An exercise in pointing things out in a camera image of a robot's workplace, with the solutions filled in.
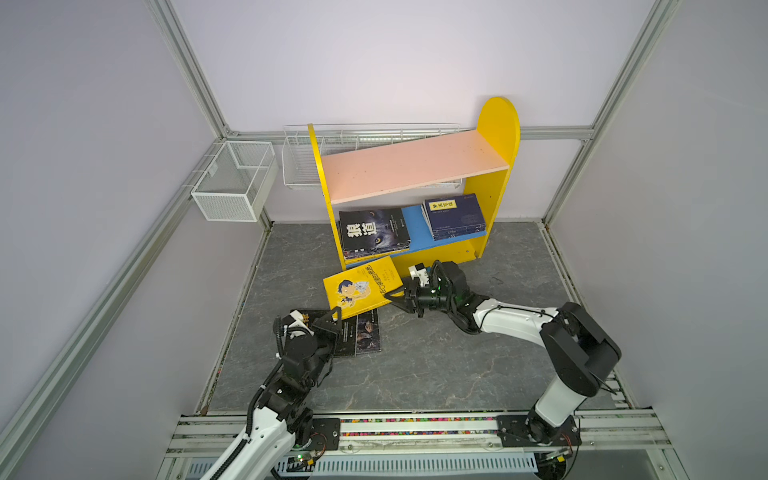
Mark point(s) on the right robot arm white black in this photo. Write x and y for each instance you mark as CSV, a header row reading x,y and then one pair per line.
x,y
581,352

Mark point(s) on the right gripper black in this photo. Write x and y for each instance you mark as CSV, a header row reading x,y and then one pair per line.
x,y
410,301

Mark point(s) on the white wire rack basket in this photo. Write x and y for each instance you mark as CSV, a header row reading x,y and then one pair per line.
x,y
298,162

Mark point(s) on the navy book yellow label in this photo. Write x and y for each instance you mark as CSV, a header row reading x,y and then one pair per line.
x,y
456,212
457,233

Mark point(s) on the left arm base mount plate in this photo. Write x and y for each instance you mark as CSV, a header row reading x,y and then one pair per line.
x,y
320,434

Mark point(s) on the aluminium rail with colourful strip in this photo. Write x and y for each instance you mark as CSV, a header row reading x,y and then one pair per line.
x,y
397,432

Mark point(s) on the white mesh box basket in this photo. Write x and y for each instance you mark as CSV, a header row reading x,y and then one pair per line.
x,y
236,183

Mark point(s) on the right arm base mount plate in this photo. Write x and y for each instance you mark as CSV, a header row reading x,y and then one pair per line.
x,y
518,430

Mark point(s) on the white vent grille panel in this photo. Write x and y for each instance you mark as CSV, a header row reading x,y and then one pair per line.
x,y
400,466

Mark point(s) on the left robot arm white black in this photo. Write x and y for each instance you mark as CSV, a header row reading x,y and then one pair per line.
x,y
277,417

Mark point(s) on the black book white characters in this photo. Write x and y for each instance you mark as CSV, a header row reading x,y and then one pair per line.
x,y
373,228

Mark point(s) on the thin yellow book underneath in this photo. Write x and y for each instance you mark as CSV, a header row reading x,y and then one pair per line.
x,y
362,288

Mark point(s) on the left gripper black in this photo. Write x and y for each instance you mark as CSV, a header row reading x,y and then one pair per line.
x,y
321,326

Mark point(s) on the dark purple book red circle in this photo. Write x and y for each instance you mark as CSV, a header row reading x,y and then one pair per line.
x,y
359,255

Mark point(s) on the yellow shelf with pink and blue boards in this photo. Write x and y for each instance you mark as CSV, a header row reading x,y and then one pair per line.
x,y
482,158

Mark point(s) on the black book orange characters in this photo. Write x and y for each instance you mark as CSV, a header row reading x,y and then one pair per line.
x,y
358,335

